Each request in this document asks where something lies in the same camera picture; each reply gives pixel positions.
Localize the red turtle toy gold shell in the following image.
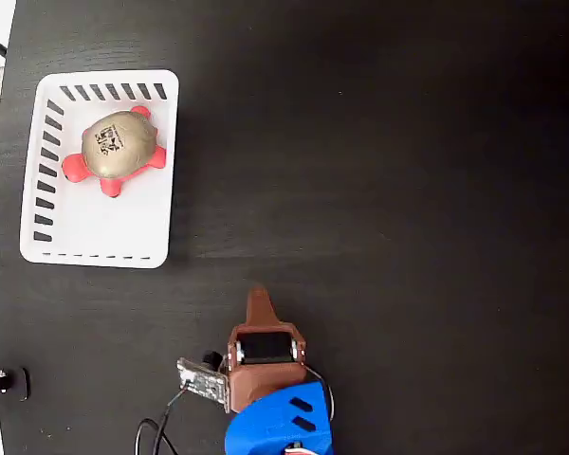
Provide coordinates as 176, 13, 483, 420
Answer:
61, 104, 168, 199

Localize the white plastic basket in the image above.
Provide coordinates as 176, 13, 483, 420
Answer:
18, 68, 180, 270

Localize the black table clamp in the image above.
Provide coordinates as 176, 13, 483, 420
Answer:
0, 367, 31, 403

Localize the bare camera circuit board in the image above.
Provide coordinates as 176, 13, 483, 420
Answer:
176, 350, 231, 410

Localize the white red servo wire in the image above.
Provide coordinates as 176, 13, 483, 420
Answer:
305, 364, 336, 423

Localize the black camera cable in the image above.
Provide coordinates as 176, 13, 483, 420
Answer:
135, 387, 191, 455

